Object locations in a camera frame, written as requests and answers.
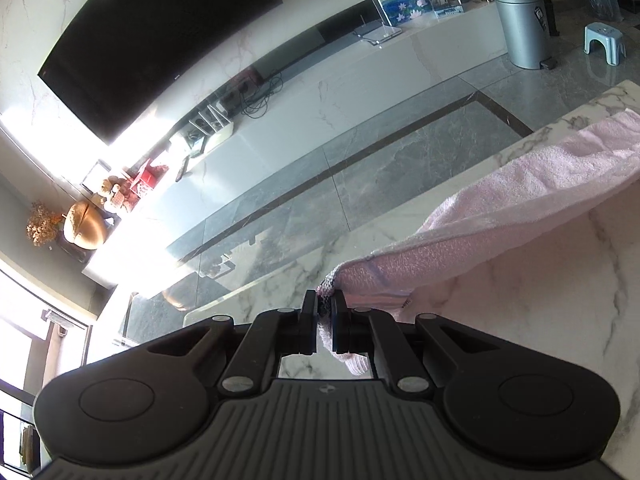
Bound small flat white device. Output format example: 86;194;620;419
351;15;403;48

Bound teddy bear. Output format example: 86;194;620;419
97;176;133;211

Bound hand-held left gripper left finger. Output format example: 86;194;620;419
165;291;320;397

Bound blue plastic stool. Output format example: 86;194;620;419
583;22;627;66

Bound dried flower bouquet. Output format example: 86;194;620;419
26;201;65;247

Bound small white picture frame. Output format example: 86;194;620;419
80;159;112;193

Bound black television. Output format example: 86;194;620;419
37;0;283;143

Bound photo frame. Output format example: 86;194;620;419
427;0;466;20

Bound pink towel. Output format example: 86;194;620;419
316;110;640;376

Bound white router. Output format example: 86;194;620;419
187;102;236;153

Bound golden round ornament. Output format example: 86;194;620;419
62;200;108;251

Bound white TV cabinet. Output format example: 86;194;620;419
80;0;513;291

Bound silver trash can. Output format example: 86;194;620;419
494;0;558;71

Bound black power cables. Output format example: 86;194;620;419
240;72;283;118

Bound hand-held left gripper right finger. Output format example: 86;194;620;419
330;291;493;397

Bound red box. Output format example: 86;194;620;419
132;165;168;191

